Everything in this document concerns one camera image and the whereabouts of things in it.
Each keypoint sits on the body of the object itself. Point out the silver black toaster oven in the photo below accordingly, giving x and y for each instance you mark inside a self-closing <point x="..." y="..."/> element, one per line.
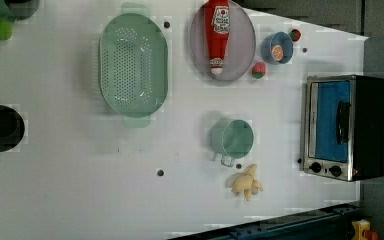
<point x="344" y="127"/>

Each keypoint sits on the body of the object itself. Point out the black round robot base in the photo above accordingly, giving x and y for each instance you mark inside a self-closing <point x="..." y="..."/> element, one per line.
<point x="12" y="128"/>

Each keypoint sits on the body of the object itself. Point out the yellow banana toy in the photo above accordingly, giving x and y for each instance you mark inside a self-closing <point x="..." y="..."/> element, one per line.
<point x="247" y="183"/>

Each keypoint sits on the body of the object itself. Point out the red strawberry toy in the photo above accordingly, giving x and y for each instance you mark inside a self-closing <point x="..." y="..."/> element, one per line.
<point x="259" y="70"/>
<point x="295" y="35"/>

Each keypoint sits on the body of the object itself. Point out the green perforated colander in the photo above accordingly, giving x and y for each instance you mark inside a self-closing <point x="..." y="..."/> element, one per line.
<point x="133" y="65"/>

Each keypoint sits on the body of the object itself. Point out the grey round plate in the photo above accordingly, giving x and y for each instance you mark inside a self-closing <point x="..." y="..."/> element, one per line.
<point x="241" y="44"/>

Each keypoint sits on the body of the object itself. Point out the orange slice toy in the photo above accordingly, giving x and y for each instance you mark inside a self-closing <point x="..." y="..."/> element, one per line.
<point x="277" y="52"/>

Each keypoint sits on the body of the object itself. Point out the blue bowl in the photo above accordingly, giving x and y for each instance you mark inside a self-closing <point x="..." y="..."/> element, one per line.
<point x="279" y="38"/>

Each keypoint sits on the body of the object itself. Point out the red ketchup bottle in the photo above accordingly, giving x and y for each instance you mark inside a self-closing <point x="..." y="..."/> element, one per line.
<point x="217" y="28"/>

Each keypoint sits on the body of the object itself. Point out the yellow orange clamp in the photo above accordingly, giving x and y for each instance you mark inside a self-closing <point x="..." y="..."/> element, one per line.
<point x="363" y="231"/>

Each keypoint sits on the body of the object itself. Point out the dark blue metal frame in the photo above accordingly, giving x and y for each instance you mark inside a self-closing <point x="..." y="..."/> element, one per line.
<point x="330" y="223"/>

